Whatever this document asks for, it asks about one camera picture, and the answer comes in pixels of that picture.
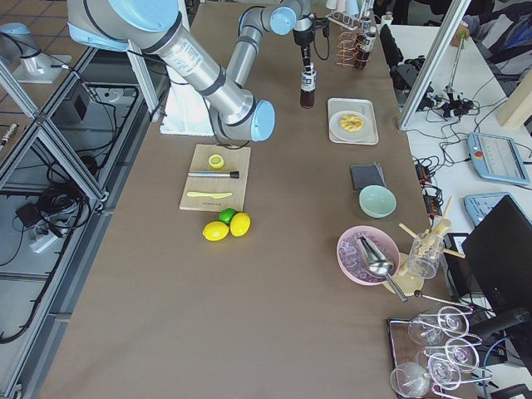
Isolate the black computer monitor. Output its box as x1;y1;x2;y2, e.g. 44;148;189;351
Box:
461;195;532;317

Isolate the grey folded cloth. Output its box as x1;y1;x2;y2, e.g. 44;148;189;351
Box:
349;163;387;191

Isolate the blue teach pendant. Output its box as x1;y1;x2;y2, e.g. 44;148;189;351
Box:
463;191;510;226
467;132;530;185

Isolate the green handled reacher stick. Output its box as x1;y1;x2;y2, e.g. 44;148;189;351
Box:
445;28;469;97

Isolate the white round plate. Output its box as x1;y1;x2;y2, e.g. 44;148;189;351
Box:
329;111;370;142

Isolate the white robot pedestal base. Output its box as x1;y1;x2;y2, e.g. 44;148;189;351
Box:
160;81;214;137

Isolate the copper wire bottle rack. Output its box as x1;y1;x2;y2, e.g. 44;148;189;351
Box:
336;21;362;68

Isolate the cream serving tray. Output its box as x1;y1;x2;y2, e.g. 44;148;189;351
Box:
328;97;379;145

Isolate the wooden glass stand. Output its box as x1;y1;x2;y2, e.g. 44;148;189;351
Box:
399;196;466;294

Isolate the green lime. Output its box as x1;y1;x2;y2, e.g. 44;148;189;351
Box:
218;208;238;224

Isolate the wine glass rack tray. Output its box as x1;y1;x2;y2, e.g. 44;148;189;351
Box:
387;304;492;398

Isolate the glazed braided donut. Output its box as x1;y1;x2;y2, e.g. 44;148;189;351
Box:
339;115;364;132

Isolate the steel muddler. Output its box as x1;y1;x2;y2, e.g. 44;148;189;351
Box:
187;170;240;179

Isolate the clear glass jar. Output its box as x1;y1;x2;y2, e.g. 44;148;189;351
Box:
406;233;444;279

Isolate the tea bottle white cap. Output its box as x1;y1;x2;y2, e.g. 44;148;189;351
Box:
300;71;317;109

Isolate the yellow lemon near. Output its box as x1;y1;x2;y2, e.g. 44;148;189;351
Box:
202;220;229;242

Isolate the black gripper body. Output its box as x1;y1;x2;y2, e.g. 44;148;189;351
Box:
293;15;315;52

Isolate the yellow lemon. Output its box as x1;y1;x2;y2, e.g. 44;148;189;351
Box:
202;220;229;242
229;212;251;237

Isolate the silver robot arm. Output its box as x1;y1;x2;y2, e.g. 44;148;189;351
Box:
1;22;71;84
67;1;312;141

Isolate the halved lemon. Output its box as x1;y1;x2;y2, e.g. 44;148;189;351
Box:
208;154;225;170

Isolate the yellow lemon far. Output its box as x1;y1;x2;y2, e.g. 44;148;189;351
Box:
229;212;251;237

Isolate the metal ice scoop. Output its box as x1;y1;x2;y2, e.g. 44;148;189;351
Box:
359;235;407;303

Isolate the pink ice bowl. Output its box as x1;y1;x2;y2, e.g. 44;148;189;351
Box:
337;225;400;286

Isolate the mint green bowl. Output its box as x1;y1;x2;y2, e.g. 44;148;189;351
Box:
359;185;397;219

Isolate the wooden block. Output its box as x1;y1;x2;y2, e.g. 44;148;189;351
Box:
495;71;532;128

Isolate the yellow plastic knife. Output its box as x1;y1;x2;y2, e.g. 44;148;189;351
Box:
186;191;233;200

